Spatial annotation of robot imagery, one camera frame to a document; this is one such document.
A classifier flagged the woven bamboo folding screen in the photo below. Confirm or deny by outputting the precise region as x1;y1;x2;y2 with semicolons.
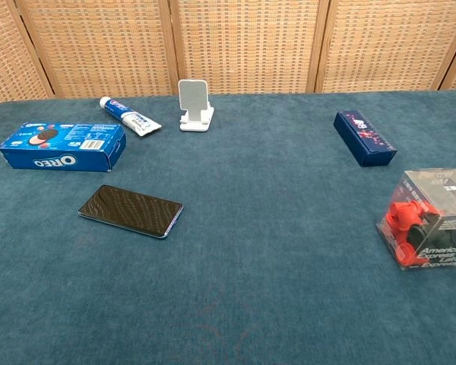
0;0;456;110

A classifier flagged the teal table cloth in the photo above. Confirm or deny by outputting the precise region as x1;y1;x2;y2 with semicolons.
0;89;456;365

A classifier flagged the light blue smartphone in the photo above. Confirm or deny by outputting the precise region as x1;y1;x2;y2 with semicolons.
78;184;185;240

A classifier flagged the white open small case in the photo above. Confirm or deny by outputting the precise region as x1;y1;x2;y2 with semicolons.
177;78;216;133

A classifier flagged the dark blue patterned box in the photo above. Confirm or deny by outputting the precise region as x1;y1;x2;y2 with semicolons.
333;109;398;168

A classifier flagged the blue Oreo cookie box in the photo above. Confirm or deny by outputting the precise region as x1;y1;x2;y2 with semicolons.
0;122;127;173

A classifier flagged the blue white toothpaste tube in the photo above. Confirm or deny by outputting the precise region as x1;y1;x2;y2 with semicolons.
99;96;163;138

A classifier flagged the clear box with red toy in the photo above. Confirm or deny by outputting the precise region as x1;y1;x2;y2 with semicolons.
375;167;456;271

